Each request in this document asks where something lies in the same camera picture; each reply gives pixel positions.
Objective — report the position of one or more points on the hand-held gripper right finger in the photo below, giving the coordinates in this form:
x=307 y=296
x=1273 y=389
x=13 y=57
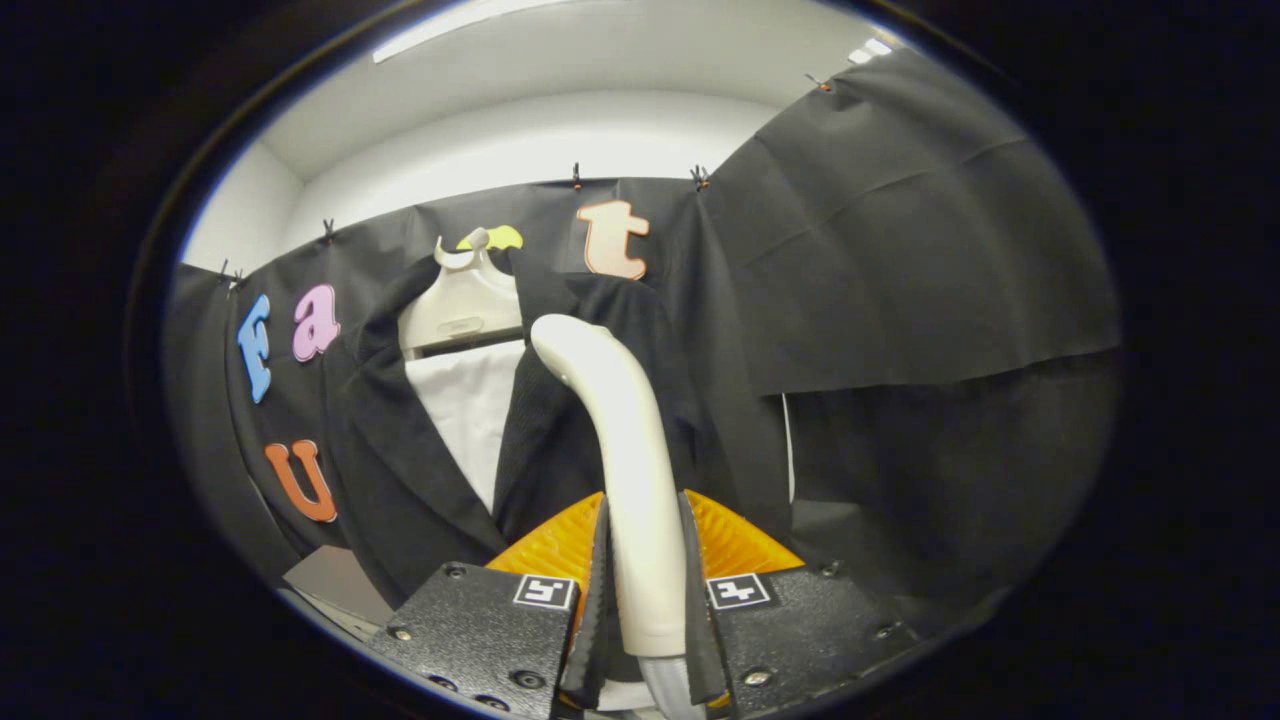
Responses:
x=697 y=650

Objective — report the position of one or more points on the black jacket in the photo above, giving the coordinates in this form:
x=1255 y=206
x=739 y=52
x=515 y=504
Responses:
x=400 y=470

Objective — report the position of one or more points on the white plastic hanger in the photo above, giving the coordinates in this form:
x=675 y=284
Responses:
x=465 y=305

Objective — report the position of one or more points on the grey filing cabinet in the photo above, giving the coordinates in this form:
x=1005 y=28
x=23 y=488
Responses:
x=335 y=580

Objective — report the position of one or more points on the ceiling light panel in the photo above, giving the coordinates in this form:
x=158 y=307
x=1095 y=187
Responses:
x=872 y=50

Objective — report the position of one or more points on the black backdrop cloth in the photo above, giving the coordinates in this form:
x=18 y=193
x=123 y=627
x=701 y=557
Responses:
x=900 y=220

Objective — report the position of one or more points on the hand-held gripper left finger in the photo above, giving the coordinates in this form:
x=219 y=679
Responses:
x=592 y=650

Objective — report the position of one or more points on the white garment steamer head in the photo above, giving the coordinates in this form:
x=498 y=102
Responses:
x=630 y=450

